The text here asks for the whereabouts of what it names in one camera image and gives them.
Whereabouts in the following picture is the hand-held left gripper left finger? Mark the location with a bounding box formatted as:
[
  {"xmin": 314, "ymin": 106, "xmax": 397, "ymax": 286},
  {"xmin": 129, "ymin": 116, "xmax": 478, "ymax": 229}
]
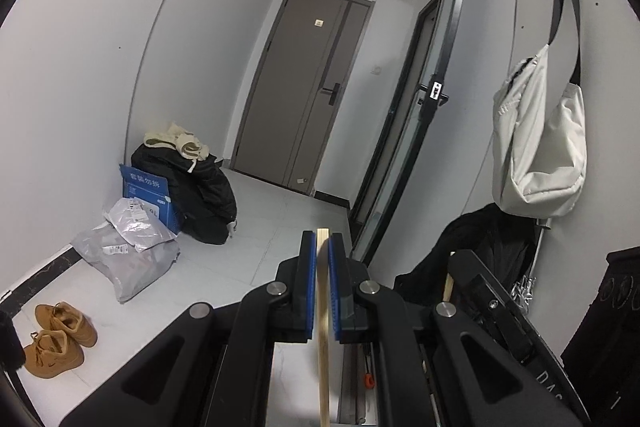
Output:
[{"xmin": 59, "ymin": 231, "xmax": 319, "ymax": 427}]

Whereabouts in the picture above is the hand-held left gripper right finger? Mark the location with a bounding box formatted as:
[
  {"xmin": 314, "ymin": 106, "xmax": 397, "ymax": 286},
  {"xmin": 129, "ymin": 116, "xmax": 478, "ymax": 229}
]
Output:
[{"xmin": 327, "ymin": 232, "xmax": 547, "ymax": 427}]

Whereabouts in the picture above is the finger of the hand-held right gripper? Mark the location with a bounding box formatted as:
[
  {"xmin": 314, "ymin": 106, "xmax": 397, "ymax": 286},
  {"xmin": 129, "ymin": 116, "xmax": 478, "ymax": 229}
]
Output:
[{"xmin": 447, "ymin": 250, "xmax": 536, "ymax": 365}]

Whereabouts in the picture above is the white shoulder bag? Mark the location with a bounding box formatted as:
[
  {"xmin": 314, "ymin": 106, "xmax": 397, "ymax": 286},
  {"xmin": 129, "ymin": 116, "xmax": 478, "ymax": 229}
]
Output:
[{"xmin": 491, "ymin": 0, "xmax": 589, "ymax": 218}]

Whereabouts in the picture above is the silver folding umbrella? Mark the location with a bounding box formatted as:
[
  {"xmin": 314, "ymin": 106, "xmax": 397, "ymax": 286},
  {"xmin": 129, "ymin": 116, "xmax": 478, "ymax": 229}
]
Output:
[{"xmin": 507, "ymin": 217, "xmax": 551, "ymax": 309}]

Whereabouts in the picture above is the black hanging jacket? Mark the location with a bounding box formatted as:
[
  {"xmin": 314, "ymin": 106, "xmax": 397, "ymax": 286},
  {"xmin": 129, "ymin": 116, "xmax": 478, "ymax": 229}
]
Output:
[{"xmin": 394, "ymin": 202, "xmax": 544, "ymax": 308}]

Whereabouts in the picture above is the black patterned object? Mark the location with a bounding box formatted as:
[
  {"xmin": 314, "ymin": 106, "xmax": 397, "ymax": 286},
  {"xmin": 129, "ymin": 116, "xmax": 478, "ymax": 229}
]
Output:
[{"xmin": 560, "ymin": 246, "xmax": 640, "ymax": 427}]

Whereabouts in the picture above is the black clothes pile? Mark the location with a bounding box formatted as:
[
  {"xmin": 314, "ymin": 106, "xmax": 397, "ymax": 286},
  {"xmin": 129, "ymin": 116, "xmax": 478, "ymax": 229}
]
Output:
[{"xmin": 131, "ymin": 142, "xmax": 239, "ymax": 245}]

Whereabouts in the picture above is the black framed glass door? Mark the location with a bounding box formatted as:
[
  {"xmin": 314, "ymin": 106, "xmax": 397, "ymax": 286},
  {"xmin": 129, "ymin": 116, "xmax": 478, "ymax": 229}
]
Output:
[{"xmin": 348, "ymin": 0, "xmax": 473, "ymax": 268}]

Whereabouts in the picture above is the large grey plastic parcel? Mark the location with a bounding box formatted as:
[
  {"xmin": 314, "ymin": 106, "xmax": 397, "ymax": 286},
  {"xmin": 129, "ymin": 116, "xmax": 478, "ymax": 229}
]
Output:
[{"xmin": 70, "ymin": 222, "xmax": 181, "ymax": 304}]

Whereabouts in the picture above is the small grey plastic parcel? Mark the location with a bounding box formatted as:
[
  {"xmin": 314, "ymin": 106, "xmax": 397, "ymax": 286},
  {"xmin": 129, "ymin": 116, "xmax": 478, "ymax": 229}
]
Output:
[{"xmin": 103, "ymin": 197, "xmax": 179, "ymax": 253}]

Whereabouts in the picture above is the grey entry door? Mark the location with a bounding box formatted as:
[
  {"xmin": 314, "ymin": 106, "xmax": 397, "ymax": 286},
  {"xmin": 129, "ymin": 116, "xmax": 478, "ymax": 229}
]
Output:
[{"xmin": 232, "ymin": 0, "xmax": 376, "ymax": 198}]

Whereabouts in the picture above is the blue cardboard box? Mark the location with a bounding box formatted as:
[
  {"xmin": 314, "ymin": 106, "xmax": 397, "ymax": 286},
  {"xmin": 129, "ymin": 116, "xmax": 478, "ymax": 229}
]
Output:
[{"xmin": 119, "ymin": 163, "xmax": 182, "ymax": 236}]

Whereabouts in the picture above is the cream knitted garment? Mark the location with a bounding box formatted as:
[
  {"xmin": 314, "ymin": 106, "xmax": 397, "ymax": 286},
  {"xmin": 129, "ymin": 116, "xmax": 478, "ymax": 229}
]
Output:
[{"xmin": 143, "ymin": 122, "xmax": 211, "ymax": 160}]

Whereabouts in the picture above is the brown suede shoe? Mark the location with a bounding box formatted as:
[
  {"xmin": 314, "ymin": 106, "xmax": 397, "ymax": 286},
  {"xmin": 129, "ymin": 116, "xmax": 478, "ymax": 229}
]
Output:
[
  {"xmin": 34, "ymin": 302, "xmax": 99, "ymax": 348},
  {"xmin": 22, "ymin": 329, "xmax": 85, "ymax": 379}
]

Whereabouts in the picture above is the dark fuzzy object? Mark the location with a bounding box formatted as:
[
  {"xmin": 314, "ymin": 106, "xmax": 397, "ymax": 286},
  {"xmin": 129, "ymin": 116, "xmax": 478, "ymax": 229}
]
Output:
[{"xmin": 0, "ymin": 309, "xmax": 27, "ymax": 371}]

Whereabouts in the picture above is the grey metal floor rail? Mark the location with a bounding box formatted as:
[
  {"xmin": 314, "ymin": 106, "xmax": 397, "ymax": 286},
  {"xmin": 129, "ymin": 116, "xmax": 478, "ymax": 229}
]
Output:
[{"xmin": 337, "ymin": 342, "xmax": 374, "ymax": 426}]

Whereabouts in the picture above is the black door lock handle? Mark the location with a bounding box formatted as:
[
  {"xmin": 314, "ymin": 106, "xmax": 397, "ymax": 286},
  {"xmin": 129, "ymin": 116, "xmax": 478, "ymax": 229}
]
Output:
[{"xmin": 320, "ymin": 82, "xmax": 344, "ymax": 107}]

